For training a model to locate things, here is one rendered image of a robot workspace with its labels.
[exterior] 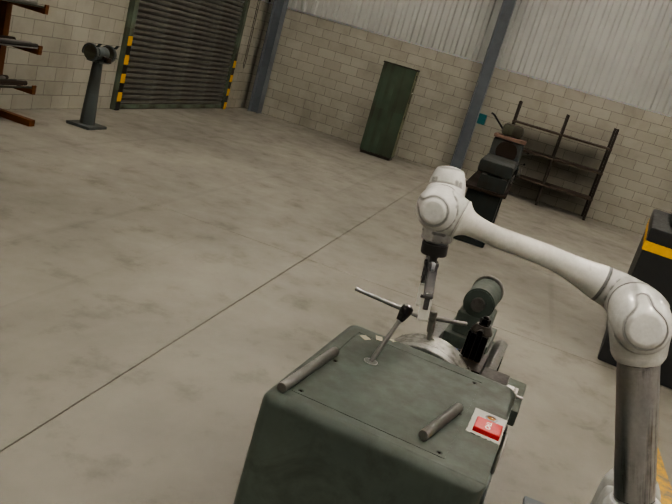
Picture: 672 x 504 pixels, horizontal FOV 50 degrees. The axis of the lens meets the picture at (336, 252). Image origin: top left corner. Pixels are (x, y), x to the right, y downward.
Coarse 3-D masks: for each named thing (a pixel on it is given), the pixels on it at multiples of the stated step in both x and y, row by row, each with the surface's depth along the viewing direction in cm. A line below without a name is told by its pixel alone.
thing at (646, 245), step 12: (660, 216) 698; (648, 228) 661; (660, 228) 605; (648, 240) 600; (660, 240) 596; (636, 252) 743; (648, 252) 601; (660, 252) 597; (636, 264) 607; (648, 264) 602; (660, 264) 598; (636, 276) 608; (648, 276) 604; (660, 276) 600; (660, 288) 601; (600, 348) 645; (612, 360) 625; (660, 372) 611; (660, 384) 612
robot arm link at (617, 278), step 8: (616, 272) 188; (624, 272) 190; (608, 280) 186; (616, 280) 186; (624, 280) 184; (632, 280) 183; (608, 288) 186; (616, 288) 183; (600, 296) 188; (608, 296) 185; (600, 304) 190
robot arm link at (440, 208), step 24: (432, 192) 177; (456, 192) 181; (432, 216) 175; (456, 216) 178; (480, 216) 182; (480, 240) 182; (504, 240) 181; (528, 240) 185; (552, 264) 189; (576, 264) 189; (600, 264) 190; (600, 288) 187
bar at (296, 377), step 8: (328, 352) 169; (336, 352) 172; (320, 360) 164; (328, 360) 168; (304, 368) 157; (312, 368) 159; (296, 376) 153; (304, 376) 156; (280, 384) 148; (288, 384) 149
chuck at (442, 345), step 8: (400, 336) 214; (408, 336) 210; (416, 336) 209; (424, 336) 209; (432, 336) 210; (432, 344) 204; (440, 344) 206; (448, 344) 208; (448, 352) 203; (456, 352) 207; (456, 360) 203; (464, 368) 204
